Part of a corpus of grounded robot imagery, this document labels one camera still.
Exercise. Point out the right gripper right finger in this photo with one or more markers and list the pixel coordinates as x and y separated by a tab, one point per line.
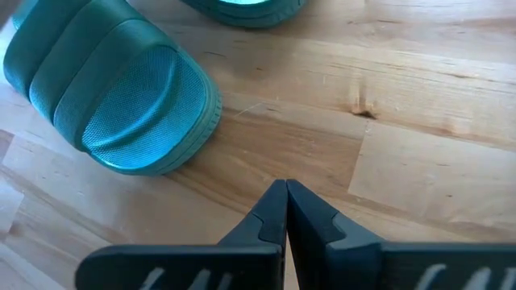
363	266

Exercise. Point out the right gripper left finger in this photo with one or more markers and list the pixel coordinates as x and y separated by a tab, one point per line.
225	266

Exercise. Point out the green rubber slide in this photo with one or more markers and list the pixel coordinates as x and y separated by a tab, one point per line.
242	16
113	92

